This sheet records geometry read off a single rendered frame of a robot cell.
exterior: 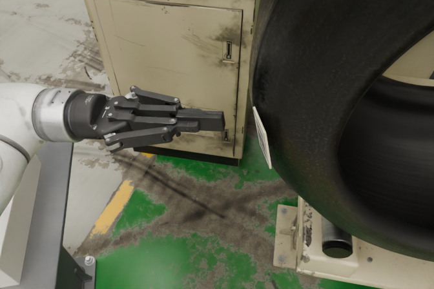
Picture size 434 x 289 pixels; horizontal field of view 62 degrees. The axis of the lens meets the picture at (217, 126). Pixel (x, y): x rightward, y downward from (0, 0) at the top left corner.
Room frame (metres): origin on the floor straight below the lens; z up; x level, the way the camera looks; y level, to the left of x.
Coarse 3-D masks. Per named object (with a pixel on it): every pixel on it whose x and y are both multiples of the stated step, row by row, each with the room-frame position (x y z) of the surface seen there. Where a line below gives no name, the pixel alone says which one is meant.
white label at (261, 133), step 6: (258, 120) 0.24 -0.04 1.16; (258, 126) 0.24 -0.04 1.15; (258, 132) 0.25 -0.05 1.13; (264, 132) 0.22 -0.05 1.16; (258, 138) 0.26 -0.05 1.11; (264, 138) 0.22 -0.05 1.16; (264, 144) 0.23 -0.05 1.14; (264, 150) 0.23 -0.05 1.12; (270, 162) 0.22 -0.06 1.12; (270, 168) 0.22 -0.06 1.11
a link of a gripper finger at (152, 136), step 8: (152, 128) 0.35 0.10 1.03; (160, 128) 0.34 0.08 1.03; (168, 128) 0.34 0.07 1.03; (112, 136) 0.34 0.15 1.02; (120, 136) 0.34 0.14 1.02; (128, 136) 0.33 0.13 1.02; (136, 136) 0.33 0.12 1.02; (144, 136) 0.33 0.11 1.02; (152, 136) 0.33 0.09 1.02; (160, 136) 0.33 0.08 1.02; (112, 144) 0.33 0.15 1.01; (128, 144) 0.33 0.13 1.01; (136, 144) 0.33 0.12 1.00; (144, 144) 0.33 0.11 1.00; (152, 144) 0.33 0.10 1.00; (112, 152) 0.32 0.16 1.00
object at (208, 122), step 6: (180, 114) 0.37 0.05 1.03; (186, 114) 0.37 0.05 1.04; (192, 114) 0.36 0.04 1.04; (198, 114) 0.36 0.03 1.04; (204, 114) 0.36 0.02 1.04; (210, 114) 0.36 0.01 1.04; (180, 120) 0.36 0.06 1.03; (186, 120) 0.36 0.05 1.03; (192, 120) 0.36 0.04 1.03; (198, 120) 0.36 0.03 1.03; (204, 120) 0.35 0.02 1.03; (210, 120) 0.35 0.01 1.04; (216, 120) 0.35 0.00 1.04; (222, 120) 0.35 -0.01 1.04; (204, 126) 0.36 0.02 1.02; (210, 126) 0.35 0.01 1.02; (216, 126) 0.35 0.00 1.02; (222, 126) 0.35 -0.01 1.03
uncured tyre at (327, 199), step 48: (288, 0) 0.26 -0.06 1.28; (336, 0) 0.23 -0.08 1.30; (384, 0) 0.21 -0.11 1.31; (432, 0) 0.21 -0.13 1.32; (288, 48) 0.24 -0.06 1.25; (336, 48) 0.22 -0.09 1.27; (384, 48) 0.21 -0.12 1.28; (288, 96) 0.23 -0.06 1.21; (336, 96) 0.21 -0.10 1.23; (384, 96) 0.47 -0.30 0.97; (432, 96) 0.46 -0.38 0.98; (288, 144) 0.22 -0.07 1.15; (336, 144) 0.21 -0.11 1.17; (384, 144) 0.40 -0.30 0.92; (432, 144) 0.40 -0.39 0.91; (336, 192) 0.20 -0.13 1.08; (384, 192) 0.30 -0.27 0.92; (432, 192) 0.30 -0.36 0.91; (384, 240) 0.19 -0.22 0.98; (432, 240) 0.19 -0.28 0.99
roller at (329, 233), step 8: (328, 224) 0.25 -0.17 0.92; (328, 232) 0.23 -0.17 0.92; (336, 232) 0.23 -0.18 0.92; (344, 232) 0.23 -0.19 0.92; (328, 240) 0.22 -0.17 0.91; (336, 240) 0.22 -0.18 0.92; (344, 240) 0.22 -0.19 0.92; (352, 240) 0.22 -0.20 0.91; (328, 248) 0.21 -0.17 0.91; (336, 248) 0.21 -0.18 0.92; (344, 248) 0.21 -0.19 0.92; (352, 248) 0.21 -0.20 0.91; (336, 256) 0.21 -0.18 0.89; (344, 256) 0.21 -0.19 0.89
